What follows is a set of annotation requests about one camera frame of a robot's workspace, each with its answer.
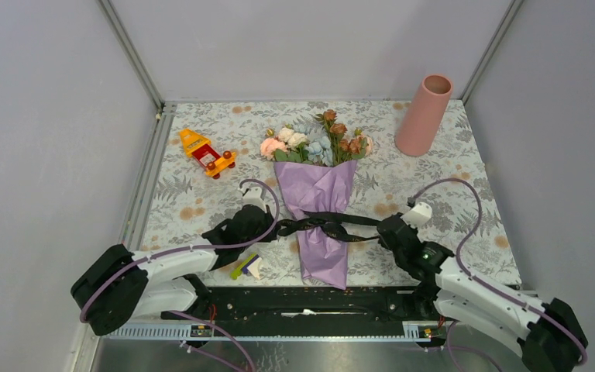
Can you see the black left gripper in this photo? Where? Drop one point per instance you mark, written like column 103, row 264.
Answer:
column 268, row 218

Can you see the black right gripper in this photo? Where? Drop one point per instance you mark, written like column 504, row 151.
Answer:
column 382, row 242

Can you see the black ribbon with gold letters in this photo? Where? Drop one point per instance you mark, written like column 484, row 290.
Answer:
column 330, row 223

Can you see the purple paper flower bouquet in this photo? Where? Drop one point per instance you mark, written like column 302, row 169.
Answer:
column 315, row 162

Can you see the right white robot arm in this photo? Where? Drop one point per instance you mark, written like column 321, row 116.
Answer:
column 546, row 336

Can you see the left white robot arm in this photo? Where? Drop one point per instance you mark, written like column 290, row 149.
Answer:
column 121, row 285

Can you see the pink cylindrical vase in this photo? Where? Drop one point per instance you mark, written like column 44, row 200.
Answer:
column 422, row 120

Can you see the green purple white toy block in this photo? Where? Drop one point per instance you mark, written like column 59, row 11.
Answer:
column 249, row 267

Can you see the floral patterned table mat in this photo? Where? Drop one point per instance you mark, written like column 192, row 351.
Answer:
column 451, row 177

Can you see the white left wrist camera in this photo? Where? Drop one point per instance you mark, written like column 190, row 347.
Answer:
column 254, row 195

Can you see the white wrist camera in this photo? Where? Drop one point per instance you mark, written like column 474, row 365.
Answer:
column 418, row 215
column 254, row 195

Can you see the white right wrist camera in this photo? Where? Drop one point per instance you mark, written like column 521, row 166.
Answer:
column 418, row 215

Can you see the perforated metal front rail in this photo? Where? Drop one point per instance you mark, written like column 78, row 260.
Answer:
column 195, row 332

